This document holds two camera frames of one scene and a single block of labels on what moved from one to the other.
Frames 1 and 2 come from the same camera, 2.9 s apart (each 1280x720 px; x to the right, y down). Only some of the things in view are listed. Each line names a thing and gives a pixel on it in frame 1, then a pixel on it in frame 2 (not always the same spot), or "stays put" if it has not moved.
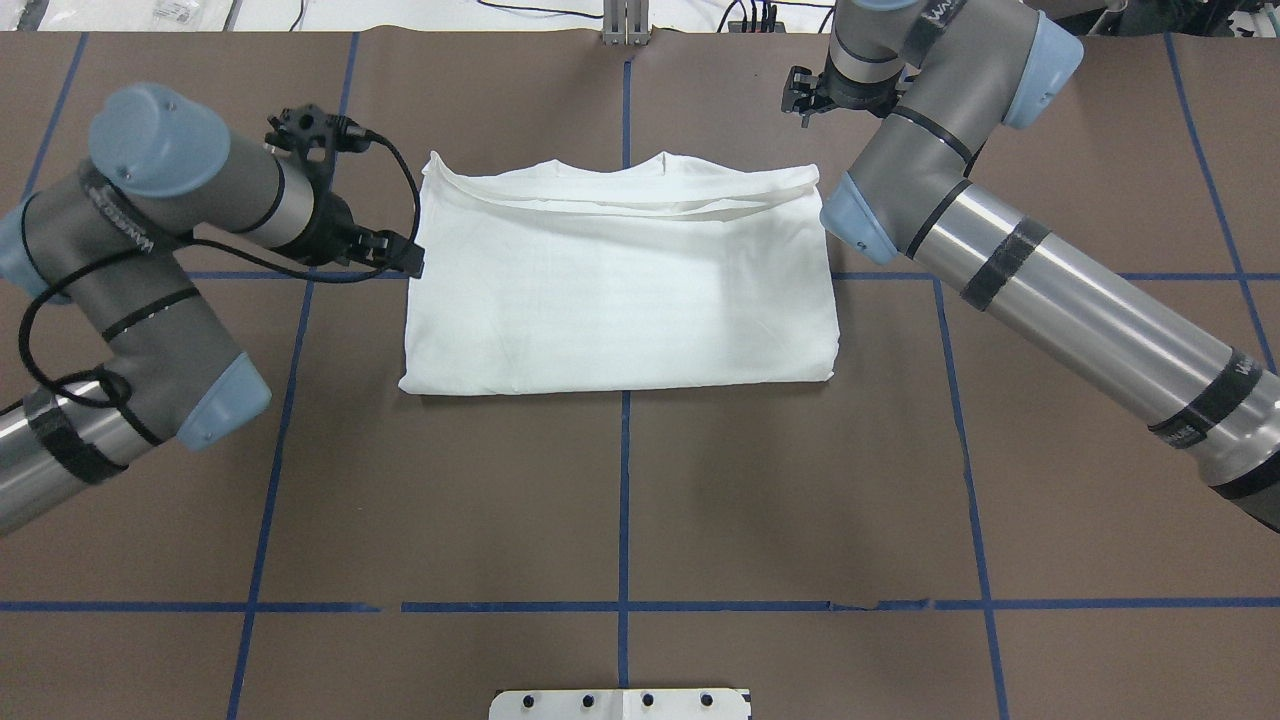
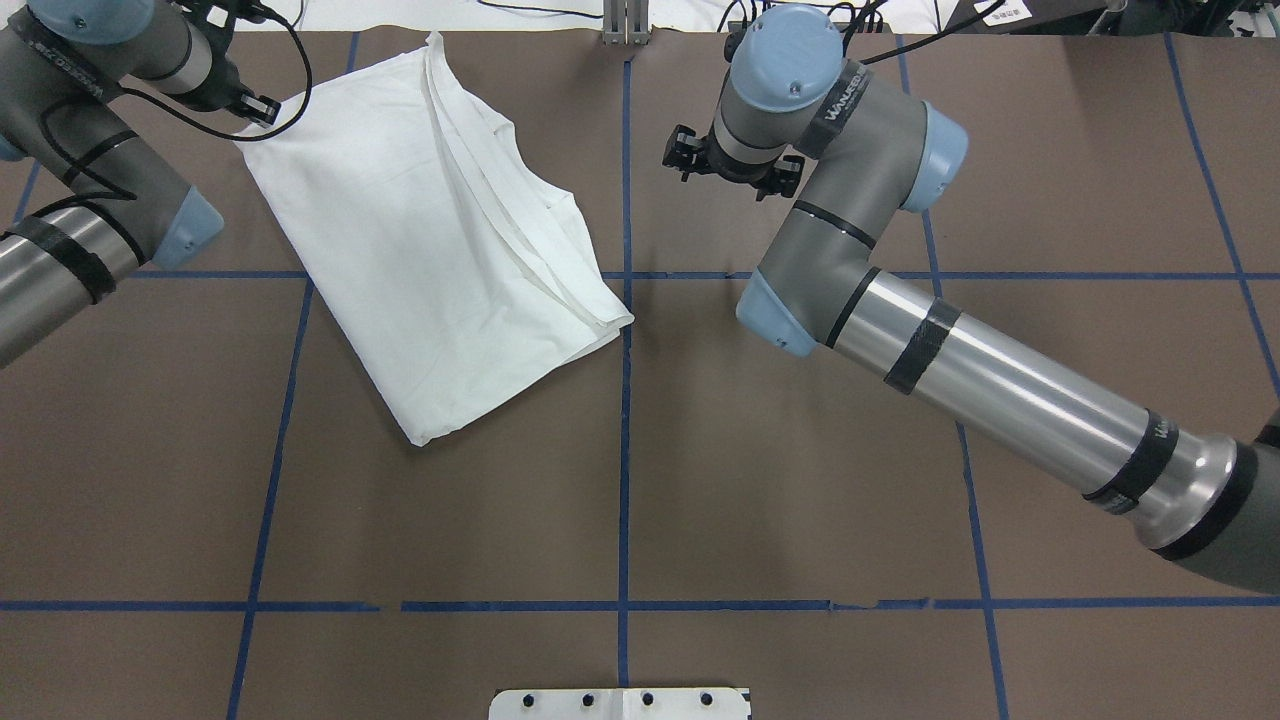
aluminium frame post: (626, 23) stays put
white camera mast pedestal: (620, 704) stays put
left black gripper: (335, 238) → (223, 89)
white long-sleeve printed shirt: (662, 273) → (459, 274)
